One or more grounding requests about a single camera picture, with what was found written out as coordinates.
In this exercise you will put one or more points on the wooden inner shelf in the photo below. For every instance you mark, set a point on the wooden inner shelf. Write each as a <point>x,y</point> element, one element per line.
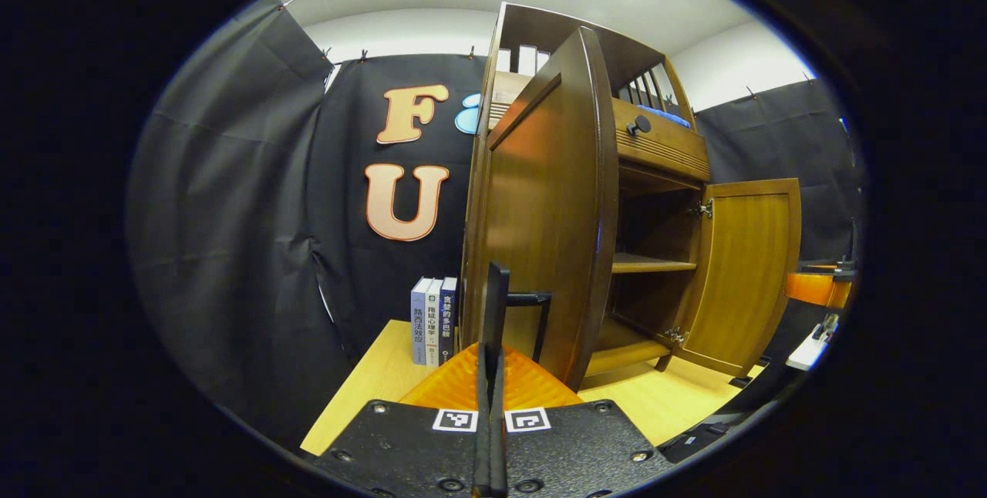
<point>648,263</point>

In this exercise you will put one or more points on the white upright book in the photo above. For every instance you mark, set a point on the white upright book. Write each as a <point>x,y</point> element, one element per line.
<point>503,60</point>
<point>527,60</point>
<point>543,60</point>

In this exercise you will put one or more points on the wooden ribbed drawer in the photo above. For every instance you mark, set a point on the wooden ribbed drawer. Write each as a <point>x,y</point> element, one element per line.
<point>671,147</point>

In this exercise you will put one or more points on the blue folded towel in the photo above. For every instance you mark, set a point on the blue folded towel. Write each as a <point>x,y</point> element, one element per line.
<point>667,116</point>

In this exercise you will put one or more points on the black round drawer knob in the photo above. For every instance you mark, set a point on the black round drawer knob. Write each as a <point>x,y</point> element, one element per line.
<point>638,126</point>

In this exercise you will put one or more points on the white plastic device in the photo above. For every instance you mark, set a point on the white plastic device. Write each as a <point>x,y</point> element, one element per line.
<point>810,351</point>

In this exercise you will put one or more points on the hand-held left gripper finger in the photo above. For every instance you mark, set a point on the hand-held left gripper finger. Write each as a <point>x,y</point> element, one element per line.
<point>500,444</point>
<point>483,444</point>

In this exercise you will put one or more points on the wooden double-door shoe cabinet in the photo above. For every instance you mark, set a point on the wooden double-door shoe cabinet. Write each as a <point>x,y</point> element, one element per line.
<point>609,47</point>

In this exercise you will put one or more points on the metal door hinge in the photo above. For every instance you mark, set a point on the metal door hinge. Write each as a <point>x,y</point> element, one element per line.
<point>702,210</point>
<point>675,335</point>

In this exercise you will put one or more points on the dark blue book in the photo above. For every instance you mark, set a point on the dark blue book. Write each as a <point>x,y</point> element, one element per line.
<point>449,321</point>

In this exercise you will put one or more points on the black backdrop cloth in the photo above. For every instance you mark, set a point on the black backdrop cloth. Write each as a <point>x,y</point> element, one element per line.
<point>231,213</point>

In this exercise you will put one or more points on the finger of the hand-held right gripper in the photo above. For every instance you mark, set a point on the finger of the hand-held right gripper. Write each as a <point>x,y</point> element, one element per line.
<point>813,288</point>

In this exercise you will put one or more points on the pale grey-blue book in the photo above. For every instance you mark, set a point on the pale grey-blue book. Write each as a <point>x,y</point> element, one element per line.
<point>420,321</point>

